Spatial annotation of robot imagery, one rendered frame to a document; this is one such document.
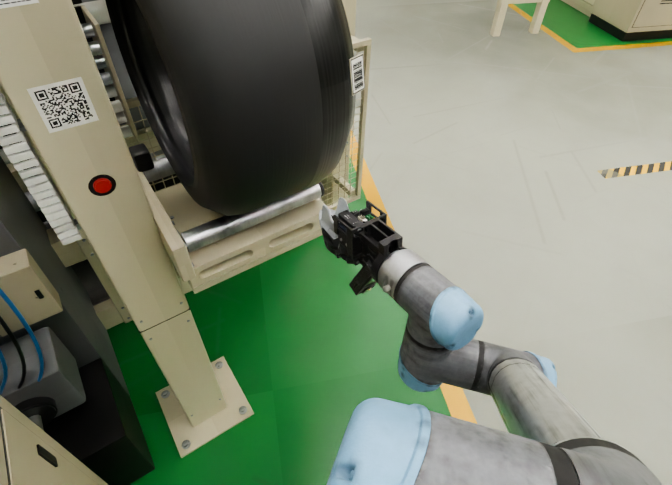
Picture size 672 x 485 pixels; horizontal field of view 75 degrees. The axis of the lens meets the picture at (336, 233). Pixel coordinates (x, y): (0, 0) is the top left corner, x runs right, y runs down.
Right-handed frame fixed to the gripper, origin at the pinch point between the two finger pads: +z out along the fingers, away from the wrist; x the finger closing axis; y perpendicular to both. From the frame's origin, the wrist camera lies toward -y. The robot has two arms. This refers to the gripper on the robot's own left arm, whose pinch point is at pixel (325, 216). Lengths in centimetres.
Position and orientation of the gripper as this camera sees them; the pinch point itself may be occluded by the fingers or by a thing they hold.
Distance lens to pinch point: 82.7
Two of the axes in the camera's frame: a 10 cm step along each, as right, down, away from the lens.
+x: -8.3, 3.9, -4.0
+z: -5.6, -5.0, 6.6
